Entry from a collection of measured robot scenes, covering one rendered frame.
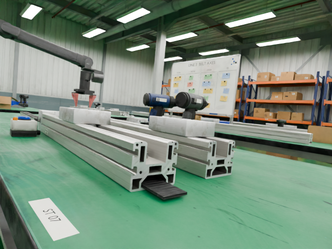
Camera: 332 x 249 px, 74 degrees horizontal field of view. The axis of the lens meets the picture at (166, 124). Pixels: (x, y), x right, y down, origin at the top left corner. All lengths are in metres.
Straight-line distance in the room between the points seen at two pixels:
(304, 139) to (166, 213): 1.78
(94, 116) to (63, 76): 12.15
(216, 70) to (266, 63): 8.30
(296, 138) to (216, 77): 2.21
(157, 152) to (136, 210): 0.14
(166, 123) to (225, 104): 3.20
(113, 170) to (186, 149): 0.19
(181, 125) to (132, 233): 0.33
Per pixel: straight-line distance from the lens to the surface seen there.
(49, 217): 0.32
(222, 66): 3.93
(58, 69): 12.79
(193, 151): 0.53
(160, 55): 9.49
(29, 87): 12.38
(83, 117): 0.67
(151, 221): 0.31
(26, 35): 1.33
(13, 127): 0.96
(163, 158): 0.42
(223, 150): 0.56
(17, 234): 0.35
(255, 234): 0.32
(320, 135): 2.46
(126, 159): 0.39
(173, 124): 0.57
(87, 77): 1.35
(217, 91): 3.88
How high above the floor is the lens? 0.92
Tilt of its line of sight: 3 degrees down
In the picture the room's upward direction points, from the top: 5 degrees clockwise
